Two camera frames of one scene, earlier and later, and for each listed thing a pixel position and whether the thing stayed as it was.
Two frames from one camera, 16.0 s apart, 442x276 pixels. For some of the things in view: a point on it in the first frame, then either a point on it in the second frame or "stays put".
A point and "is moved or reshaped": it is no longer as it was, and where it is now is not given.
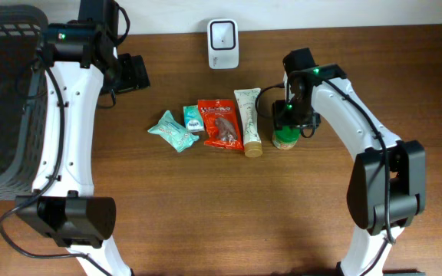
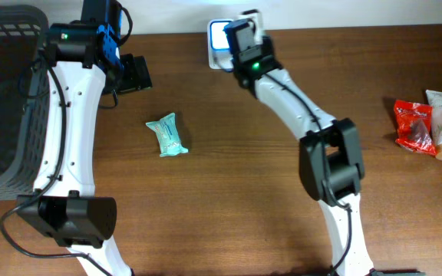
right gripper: [281, 115] to [267, 44]
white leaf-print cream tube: [248, 98] to [441, 104]
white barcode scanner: [223, 48] stays put
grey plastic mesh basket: [11, 96] stays put
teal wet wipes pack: [173, 133] is moved or reshaped
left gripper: [135, 72] stays put
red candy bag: [219, 123] to [414, 127]
